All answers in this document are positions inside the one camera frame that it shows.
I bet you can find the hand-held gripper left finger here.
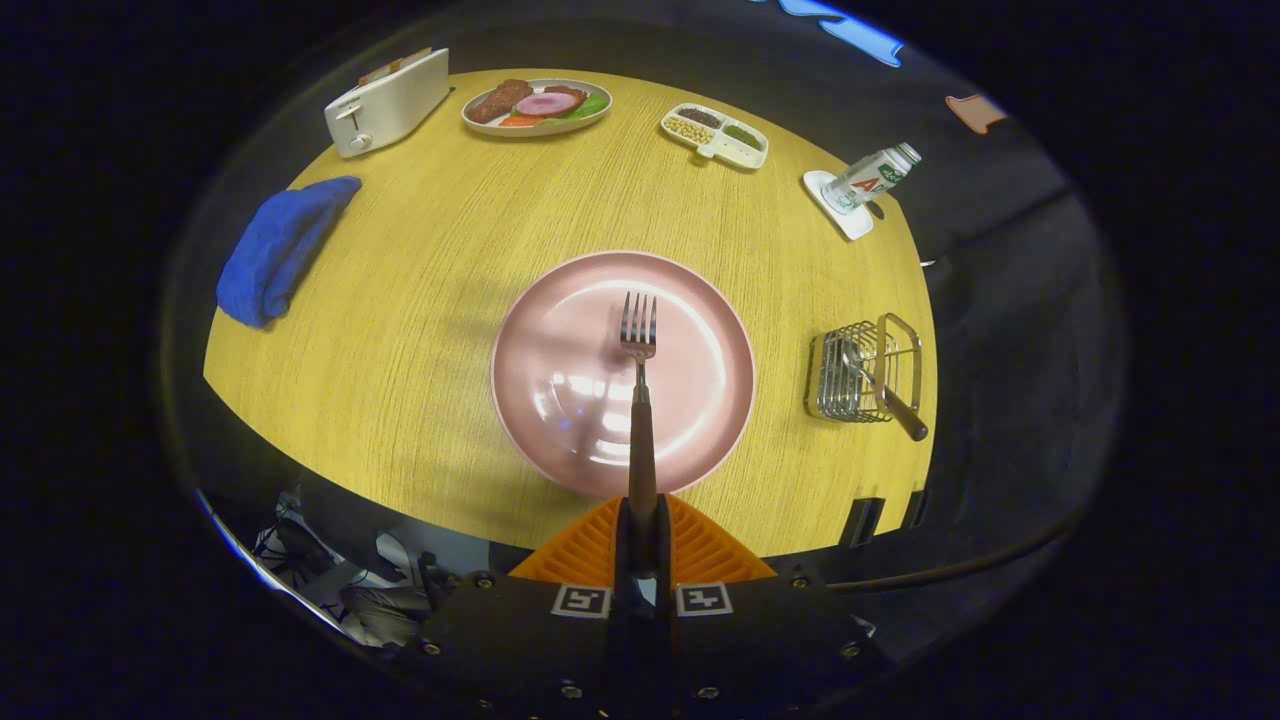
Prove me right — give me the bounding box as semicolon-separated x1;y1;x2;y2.
420;495;633;720

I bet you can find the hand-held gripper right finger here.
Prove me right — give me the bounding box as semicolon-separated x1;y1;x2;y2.
650;493;881;717

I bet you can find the fork with brown handle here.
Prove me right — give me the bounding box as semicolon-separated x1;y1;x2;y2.
620;291;659;579

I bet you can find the spoon with brown handle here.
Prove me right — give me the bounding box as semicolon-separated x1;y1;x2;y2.
842;340;930;443

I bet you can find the pink plate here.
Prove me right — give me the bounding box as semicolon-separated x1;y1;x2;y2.
489;250;757;500

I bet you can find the white square coaster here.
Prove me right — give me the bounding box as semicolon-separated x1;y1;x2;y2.
802;170;875;242

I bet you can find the blue folded cloth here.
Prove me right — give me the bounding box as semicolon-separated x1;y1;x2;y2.
216;176;363;329

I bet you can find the white bottle with green cap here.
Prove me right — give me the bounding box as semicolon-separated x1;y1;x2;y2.
822;142;923;214

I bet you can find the white divided dish with grains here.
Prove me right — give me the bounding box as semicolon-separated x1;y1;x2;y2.
660;103;771;171

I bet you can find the white toaster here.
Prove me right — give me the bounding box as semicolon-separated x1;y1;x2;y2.
323;47;452;160

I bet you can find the grey food plate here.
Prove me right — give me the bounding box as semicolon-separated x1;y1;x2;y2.
461;78;613;138

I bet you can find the brown toast slice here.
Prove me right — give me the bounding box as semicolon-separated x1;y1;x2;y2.
358;46;434;87

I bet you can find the dark thick cable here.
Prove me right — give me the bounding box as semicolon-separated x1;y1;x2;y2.
825;520;1081;593

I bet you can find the metal wire rack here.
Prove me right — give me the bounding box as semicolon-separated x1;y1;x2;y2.
804;313;924;424

